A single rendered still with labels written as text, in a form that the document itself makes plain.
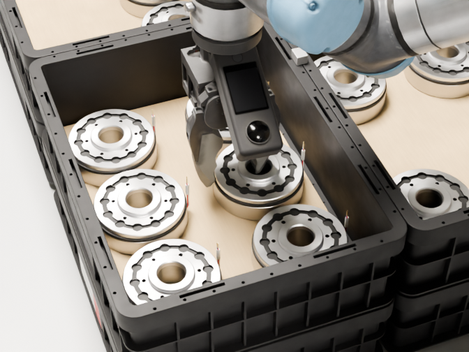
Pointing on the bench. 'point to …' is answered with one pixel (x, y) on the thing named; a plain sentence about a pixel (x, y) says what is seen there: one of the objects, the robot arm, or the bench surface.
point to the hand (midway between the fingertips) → (234, 176)
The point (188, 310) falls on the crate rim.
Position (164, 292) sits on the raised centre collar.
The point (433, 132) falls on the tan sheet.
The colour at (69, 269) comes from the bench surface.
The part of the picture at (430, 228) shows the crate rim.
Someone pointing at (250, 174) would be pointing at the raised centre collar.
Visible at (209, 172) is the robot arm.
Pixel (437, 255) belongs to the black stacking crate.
